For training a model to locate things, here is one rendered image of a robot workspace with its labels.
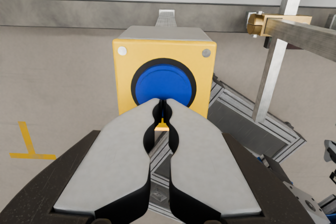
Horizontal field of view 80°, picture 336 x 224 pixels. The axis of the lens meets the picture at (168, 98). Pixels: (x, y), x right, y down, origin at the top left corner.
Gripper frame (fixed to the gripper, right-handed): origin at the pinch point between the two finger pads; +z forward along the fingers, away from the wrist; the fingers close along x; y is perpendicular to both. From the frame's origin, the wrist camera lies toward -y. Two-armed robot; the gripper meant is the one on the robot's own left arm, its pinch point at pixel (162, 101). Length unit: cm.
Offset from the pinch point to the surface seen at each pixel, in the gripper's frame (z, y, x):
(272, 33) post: 36.1, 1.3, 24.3
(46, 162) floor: 123, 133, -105
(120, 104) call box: 2.0, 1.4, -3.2
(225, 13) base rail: 54, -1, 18
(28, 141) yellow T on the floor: 124, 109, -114
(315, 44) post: 21.6, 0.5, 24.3
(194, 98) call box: 1.9, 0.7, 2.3
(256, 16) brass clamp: 41.3, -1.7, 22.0
